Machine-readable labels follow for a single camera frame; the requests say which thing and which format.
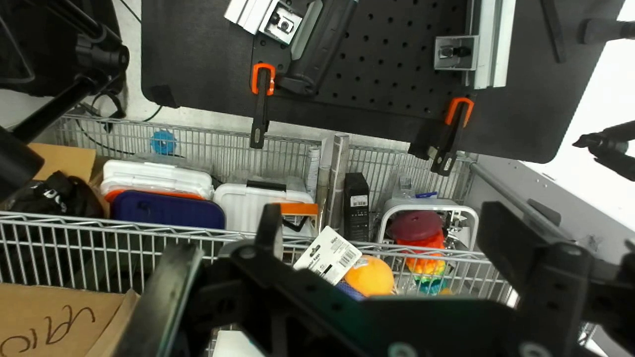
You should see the brown cardboard box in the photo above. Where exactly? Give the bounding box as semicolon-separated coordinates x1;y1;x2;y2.
0;283;143;357

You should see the orange black clamp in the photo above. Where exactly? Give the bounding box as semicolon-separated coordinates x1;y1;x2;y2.
248;62;280;152
407;96;479;179

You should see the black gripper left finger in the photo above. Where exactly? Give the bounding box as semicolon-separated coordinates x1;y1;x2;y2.
254;203;288;267

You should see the aluminium extrusion post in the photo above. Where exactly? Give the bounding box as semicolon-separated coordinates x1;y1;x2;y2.
465;0;520;94
223;0;314;48

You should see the black fabric bag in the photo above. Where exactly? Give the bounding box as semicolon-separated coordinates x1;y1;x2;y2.
0;169;112;219

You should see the white barcode tag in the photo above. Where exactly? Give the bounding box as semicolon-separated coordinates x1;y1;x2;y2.
292;225;366;288

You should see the white plastic case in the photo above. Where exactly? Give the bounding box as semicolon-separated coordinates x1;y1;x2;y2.
100;160;217;203

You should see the blue plastic case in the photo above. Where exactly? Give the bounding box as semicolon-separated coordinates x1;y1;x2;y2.
110;191;229;233

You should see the red round toy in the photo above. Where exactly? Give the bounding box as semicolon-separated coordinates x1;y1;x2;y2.
387;211;447;251

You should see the black pegboard table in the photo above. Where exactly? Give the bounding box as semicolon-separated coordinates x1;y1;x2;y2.
139;0;629;166

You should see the small black box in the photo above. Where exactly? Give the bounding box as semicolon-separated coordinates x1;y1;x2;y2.
342;171;374;243

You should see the small brown cardboard piece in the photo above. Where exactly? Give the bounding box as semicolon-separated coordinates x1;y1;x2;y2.
28;142;104;187

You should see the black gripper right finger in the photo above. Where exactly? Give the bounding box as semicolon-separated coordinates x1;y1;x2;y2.
477;201;596;314

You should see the blue tape roll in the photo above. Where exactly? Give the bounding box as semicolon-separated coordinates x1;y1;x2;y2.
149;130;181;160

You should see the grey metal bracket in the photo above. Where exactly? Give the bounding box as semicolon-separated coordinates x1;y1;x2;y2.
431;35;479;74

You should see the metal wire shelving rack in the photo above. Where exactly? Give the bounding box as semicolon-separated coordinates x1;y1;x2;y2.
0;114;520;308

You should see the orange plush ball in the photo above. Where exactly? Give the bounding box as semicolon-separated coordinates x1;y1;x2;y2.
342;255;397;300

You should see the black camera stand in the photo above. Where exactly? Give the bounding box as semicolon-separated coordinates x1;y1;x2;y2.
0;0;131;201
570;120;635;183

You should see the white case orange latch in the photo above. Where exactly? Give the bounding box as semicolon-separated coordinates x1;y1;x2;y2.
211;181;322;239

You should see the rainbow stacking toy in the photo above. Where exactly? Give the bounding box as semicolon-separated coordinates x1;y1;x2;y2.
403;247;453;298

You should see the white grey cabinet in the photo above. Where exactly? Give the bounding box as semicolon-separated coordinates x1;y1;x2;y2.
461;158;635;267

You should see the white wire basket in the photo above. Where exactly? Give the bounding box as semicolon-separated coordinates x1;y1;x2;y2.
375;197;481;253

